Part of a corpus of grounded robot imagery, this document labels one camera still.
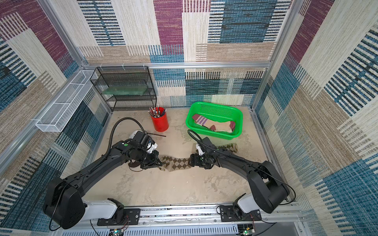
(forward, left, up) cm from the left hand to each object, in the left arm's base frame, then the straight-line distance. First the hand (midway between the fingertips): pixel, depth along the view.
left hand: (163, 164), depth 79 cm
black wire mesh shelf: (+53, +31, +10) cm, 62 cm away
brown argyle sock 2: (+16, -41, -11) cm, 46 cm away
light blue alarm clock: (+26, +25, -9) cm, 37 cm away
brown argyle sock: (+5, -2, -10) cm, 11 cm away
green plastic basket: (+42, -33, -5) cm, 54 cm away
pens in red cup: (+35, +9, +3) cm, 37 cm away
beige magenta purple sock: (+31, -40, -8) cm, 51 cm away
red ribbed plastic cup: (+32, +6, -6) cm, 33 cm away
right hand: (+2, -17, -8) cm, 19 cm away
